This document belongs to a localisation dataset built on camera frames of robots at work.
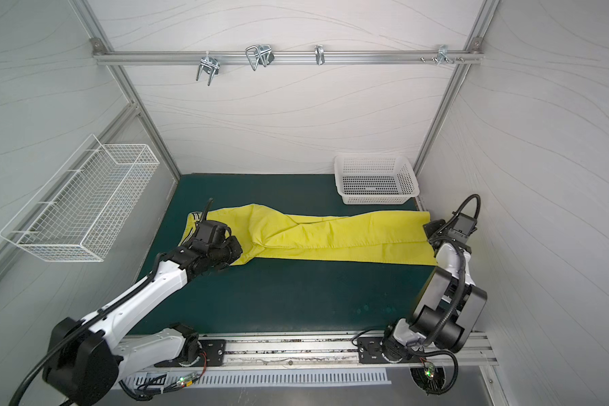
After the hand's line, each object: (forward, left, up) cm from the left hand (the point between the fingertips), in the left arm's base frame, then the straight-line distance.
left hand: (244, 248), depth 83 cm
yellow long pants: (+11, -7, -6) cm, 14 cm away
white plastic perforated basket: (+44, -52, -11) cm, 69 cm away
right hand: (+10, -65, +1) cm, 66 cm away
